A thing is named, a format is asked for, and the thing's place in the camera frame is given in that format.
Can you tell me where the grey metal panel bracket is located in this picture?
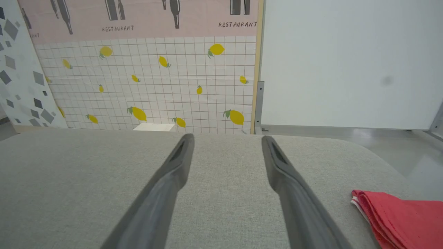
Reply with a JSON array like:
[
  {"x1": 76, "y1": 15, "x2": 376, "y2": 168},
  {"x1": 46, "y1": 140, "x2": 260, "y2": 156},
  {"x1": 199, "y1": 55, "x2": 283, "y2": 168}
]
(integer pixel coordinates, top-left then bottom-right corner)
[{"x1": 254, "y1": 81, "x2": 265, "y2": 135}]

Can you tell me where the red and white jersey garment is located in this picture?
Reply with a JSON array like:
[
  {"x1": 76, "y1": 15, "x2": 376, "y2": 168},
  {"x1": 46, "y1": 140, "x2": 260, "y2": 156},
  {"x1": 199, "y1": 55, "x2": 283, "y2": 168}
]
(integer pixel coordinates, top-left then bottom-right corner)
[{"x1": 351, "y1": 190, "x2": 443, "y2": 249}]

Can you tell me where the plain white board panel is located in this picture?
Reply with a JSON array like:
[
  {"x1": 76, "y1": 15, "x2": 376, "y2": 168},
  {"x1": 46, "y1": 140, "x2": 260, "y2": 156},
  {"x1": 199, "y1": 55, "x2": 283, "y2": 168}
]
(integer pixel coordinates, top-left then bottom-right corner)
[{"x1": 260, "y1": 0, "x2": 443, "y2": 131}]

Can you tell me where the lemon print restaurant backdrop panel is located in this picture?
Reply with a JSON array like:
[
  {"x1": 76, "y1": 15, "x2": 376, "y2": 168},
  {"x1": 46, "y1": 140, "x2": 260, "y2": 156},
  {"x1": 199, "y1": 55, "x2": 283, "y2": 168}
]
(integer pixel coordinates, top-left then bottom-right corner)
[{"x1": 17, "y1": 0, "x2": 265, "y2": 135}]

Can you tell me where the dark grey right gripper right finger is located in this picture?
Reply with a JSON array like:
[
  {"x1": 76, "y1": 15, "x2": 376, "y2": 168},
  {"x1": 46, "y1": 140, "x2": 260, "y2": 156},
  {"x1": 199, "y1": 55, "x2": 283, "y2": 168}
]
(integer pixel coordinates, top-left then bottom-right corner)
[{"x1": 261, "y1": 135, "x2": 353, "y2": 249}]

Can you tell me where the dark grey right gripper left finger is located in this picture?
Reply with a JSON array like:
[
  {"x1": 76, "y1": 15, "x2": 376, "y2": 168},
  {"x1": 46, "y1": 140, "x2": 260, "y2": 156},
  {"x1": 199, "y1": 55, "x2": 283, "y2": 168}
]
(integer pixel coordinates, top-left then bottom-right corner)
[{"x1": 100, "y1": 133, "x2": 195, "y2": 249}]

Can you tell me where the grey terrazzo pattern panel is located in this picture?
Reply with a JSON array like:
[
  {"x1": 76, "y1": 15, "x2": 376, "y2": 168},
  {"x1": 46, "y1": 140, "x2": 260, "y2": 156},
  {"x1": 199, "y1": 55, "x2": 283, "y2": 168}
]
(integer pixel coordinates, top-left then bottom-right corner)
[{"x1": 0, "y1": 0, "x2": 69, "y2": 129}]

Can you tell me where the grey metal panel leg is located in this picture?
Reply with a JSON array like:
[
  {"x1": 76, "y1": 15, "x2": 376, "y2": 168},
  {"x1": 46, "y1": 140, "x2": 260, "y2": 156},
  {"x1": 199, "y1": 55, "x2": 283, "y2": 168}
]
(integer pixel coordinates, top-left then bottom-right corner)
[{"x1": 428, "y1": 101, "x2": 443, "y2": 141}]

